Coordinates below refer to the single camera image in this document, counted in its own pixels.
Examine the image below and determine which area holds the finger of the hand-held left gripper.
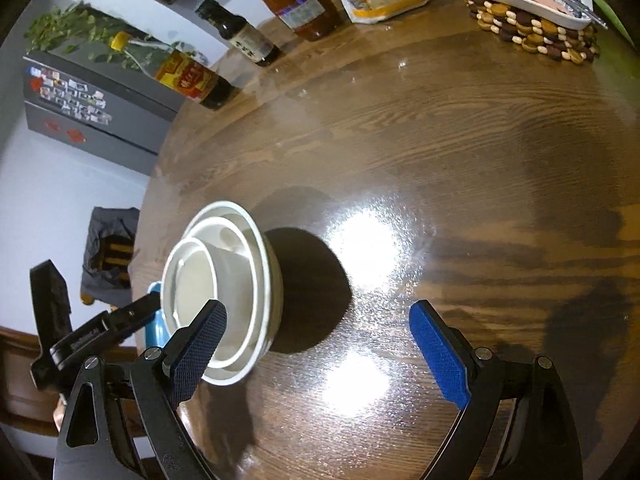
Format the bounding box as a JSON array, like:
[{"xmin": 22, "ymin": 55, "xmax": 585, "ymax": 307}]
[
  {"xmin": 102, "ymin": 291, "xmax": 164, "ymax": 346},
  {"xmin": 29, "ymin": 259, "xmax": 71, "ymax": 333}
]

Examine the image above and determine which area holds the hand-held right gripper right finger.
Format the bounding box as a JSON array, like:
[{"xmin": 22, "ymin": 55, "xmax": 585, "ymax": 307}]
[{"xmin": 409, "ymin": 299, "xmax": 583, "ymax": 480}]

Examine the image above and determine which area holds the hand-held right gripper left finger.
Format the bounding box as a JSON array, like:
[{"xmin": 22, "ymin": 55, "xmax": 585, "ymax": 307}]
[{"xmin": 54, "ymin": 299, "xmax": 228, "ymax": 480}]

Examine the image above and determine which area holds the blue oval dish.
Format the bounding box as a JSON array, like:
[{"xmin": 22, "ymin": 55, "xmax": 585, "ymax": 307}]
[{"xmin": 142, "ymin": 281, "xmax": 173, "ymax": 351}]

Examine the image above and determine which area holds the small white bowl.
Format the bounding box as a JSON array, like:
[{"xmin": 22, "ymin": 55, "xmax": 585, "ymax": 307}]
[{"xmin": 162, "ymin": 239, "xmax": 221, "ymax": 341}]

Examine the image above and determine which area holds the medium white bowl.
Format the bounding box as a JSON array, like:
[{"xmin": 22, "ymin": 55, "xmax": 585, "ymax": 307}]
[{"xmin": 187, "ymin": 211, "xmax": 267, "ymax": 368}]

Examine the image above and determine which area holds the large white bowl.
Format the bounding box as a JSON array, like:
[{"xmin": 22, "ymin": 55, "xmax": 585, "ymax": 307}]
[{"xmin": 181, "ymin": 201, "xmax": 284, "ymax": 387}]

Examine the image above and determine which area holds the wooden chair with dark cloth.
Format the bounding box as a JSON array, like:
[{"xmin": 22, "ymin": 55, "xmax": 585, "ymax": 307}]
[{"xmin": 82, "ymin": 240, "xmax": 136, "ymax": 306}]

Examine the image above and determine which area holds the brown wooden furniture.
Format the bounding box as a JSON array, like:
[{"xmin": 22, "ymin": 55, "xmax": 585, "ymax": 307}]
[{"xmin": 0, "ymin": 325, "xmax": 68, "ymax": 418}]

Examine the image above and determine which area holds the dark cloth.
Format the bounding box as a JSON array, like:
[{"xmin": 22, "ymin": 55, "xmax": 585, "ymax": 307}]
[{"xmin": 80, "ymin": 206, "xmax": 141, "ymax": 306}]

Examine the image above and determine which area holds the grey refrigerator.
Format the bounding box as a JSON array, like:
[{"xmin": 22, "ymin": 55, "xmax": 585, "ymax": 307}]
[{"xmin": 22, "ymin": 50, "xmax": 183, "ymax": 176}]

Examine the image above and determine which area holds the group of fridge photo magnets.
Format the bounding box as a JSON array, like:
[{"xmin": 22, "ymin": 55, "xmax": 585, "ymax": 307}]
[{"xmin": 30, "ymin": 72, "xmax": 113, "ymax": 123}]

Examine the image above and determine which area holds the yellow-capped vinegar bottle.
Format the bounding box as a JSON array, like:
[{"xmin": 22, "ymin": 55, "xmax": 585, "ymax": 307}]
[{"xmin": 110, "ymin": 31, "xmax": 235, "ymax": 110}]

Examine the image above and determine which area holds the trailing green plant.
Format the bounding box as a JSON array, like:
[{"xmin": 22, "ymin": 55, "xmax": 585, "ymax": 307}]
[{"xmin": 25, "ymin": 2, "xmax": 201, "ymax": 71}]

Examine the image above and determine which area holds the small dark soy sauce bottle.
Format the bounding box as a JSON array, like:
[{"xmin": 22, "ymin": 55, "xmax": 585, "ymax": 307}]
[{"xmin": 195, "ymin": 0, "xmax": 281, "ymax": 67}]

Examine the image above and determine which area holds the wooden bead trivet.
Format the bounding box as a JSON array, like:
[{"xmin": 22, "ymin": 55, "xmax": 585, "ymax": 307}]
[{"xmin": 461, "ymin": 0, "xmax": 598, "ymax": 65}]

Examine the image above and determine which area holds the red sauce bottle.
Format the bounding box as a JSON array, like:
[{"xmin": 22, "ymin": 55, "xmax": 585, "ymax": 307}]
[{"xmin": 232, "ymin": 0, "xmax": 345, "ymax": 42}]

